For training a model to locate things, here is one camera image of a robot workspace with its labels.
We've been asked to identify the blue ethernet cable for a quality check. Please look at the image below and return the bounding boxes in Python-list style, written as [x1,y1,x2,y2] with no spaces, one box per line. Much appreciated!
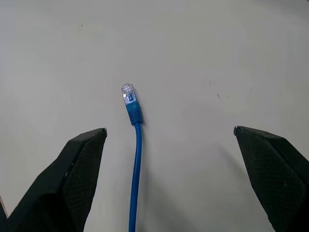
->
[119,83,145,232]

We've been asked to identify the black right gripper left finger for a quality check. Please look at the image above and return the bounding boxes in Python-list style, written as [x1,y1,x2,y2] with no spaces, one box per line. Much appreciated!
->
[0,128,108,232]

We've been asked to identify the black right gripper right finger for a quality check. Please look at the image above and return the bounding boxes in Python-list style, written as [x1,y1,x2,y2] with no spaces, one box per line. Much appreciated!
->
[233,125,309,232]

